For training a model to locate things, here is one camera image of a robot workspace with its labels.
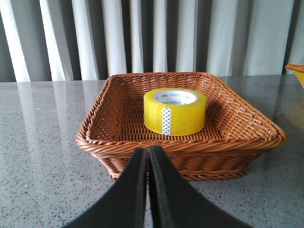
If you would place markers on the yellow woven basket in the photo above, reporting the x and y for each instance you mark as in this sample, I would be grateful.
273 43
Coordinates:
298 71

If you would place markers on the grey pleated curtain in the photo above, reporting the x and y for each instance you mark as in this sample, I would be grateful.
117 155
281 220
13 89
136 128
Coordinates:
62 40

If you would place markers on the brown wicker basket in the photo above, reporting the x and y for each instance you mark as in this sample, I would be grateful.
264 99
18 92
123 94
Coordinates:
235 133

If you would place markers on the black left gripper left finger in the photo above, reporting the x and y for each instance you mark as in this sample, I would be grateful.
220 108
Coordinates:
123 206

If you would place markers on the yellow packing tape roll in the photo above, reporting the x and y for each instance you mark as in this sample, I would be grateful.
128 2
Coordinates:
174 111

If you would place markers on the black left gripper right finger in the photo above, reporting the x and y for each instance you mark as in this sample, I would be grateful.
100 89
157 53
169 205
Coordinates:
176 204

